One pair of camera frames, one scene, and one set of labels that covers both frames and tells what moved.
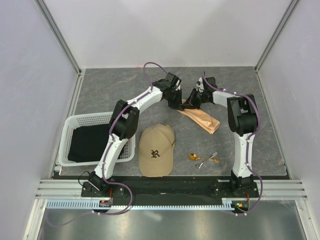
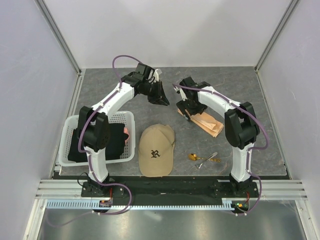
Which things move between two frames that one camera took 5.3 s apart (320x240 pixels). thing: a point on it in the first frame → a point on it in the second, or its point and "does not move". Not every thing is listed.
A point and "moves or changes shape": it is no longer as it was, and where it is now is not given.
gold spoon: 193,157 does not move
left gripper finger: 177,106 → 162,101
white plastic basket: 126,153 does not move
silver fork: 196,167 does not move
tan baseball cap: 156,144 does not move
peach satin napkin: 201,119 moves or changes shape
